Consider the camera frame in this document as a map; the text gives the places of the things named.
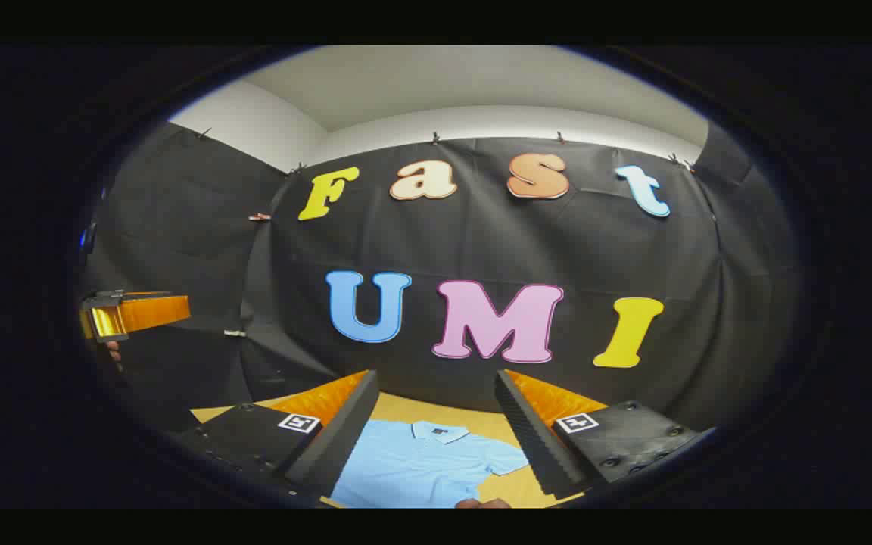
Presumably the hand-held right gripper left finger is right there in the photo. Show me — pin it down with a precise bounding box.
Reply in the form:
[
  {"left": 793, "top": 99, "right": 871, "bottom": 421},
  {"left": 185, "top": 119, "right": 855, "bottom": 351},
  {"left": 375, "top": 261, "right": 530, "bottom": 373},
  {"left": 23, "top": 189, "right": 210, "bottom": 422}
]
[{"left": 167, "top": 369, "right": 381, "bottom": 500}]

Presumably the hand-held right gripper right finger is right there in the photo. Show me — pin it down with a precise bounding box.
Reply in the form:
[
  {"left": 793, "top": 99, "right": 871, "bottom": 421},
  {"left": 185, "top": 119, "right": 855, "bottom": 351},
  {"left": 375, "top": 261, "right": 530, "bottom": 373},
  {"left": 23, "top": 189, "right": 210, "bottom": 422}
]
[{"left": 494, "top": 369, "right": 718, "bottom": 500}]

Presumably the light blue T-shirt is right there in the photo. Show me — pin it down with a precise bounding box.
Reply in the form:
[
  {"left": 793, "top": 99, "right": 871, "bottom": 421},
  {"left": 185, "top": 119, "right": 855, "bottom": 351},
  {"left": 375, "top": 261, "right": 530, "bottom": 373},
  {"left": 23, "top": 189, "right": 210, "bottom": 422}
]
[{"left": 330, "top": 419, "right": 530, "bottom": 509}]

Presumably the black backdrop cloth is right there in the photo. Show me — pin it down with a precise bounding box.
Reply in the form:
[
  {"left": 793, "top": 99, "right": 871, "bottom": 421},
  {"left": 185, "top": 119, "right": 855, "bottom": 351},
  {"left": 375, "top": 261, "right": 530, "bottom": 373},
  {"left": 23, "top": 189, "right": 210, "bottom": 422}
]
[{"left": 76, "top": 121, "right": 800, "bottom": 455}]

